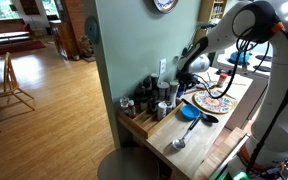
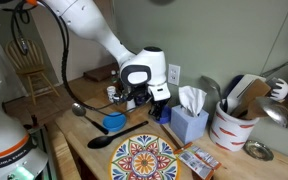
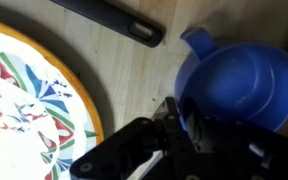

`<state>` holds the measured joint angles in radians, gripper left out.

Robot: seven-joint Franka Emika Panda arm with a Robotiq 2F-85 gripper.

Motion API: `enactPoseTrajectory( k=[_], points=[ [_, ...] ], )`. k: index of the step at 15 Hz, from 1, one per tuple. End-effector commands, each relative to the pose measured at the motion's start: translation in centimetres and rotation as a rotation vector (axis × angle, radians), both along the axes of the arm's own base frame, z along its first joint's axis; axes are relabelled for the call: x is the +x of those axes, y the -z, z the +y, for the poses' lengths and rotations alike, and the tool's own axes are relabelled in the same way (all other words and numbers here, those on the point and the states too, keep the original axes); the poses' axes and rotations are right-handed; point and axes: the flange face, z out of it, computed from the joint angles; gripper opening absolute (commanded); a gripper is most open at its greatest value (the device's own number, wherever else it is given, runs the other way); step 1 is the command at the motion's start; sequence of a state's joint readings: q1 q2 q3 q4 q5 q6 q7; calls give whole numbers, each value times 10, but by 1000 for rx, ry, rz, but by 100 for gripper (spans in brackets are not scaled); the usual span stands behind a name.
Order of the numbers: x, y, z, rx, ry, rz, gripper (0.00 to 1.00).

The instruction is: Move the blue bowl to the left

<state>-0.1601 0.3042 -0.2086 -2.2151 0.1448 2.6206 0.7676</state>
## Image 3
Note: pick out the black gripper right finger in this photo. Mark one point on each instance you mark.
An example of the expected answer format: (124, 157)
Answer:
(244, 153)

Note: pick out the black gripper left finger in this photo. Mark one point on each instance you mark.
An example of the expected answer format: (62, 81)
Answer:
(117, 150)

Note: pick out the colourful painted plate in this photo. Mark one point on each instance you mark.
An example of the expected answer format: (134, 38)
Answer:
(24, 110)

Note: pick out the black plastic spoon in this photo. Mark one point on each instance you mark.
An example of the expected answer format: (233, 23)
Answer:
(117, 18)

